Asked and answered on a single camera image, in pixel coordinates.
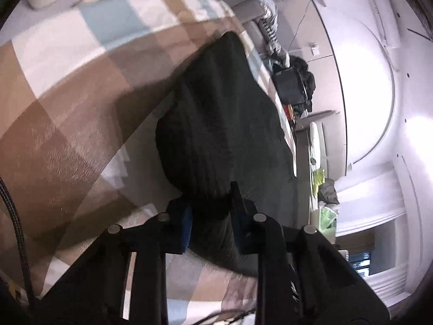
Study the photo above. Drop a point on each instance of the grey jacket on bed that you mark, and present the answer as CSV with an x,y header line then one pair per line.
x,y
327,192

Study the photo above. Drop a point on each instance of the black knit sweater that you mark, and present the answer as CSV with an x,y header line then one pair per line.
x,y
222,128

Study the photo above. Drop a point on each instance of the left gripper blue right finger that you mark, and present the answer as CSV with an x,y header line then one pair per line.
x,y
242,213

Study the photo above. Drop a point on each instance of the plaid checkered bed cover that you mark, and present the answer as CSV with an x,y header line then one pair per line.
x,y
81,93

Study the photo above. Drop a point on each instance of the grey cabinet counter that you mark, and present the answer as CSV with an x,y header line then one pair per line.
x,y
308,161

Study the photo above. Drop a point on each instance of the red yellow bowl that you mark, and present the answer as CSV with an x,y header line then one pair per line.
x,y
289,112

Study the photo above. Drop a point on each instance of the pile of black clothes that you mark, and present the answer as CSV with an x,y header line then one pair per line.
x,y
307,78

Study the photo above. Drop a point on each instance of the grey sofa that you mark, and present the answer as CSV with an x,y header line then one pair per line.
x,y
263,20

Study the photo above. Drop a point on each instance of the white basin with green bag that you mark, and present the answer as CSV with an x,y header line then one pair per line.
x,y
328,223

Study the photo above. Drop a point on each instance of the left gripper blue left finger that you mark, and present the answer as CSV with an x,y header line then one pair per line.
x,y
179,226

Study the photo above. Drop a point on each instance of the green toy figure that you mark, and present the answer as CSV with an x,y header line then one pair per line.
x,y
319,177

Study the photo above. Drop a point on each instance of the black electric cooker pot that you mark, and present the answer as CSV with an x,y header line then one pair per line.
x,y
290,87

